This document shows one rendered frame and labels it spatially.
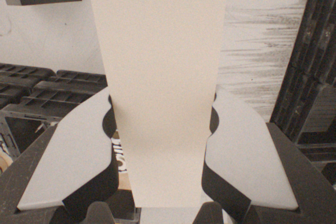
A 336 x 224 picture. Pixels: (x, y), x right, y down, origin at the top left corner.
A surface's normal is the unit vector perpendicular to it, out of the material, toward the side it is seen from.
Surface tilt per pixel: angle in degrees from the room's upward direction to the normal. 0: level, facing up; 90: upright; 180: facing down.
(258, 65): 0
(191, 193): 0
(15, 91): 90
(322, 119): 0
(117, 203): 90
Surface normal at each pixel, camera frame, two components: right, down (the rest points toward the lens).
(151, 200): 0.00, 0.51
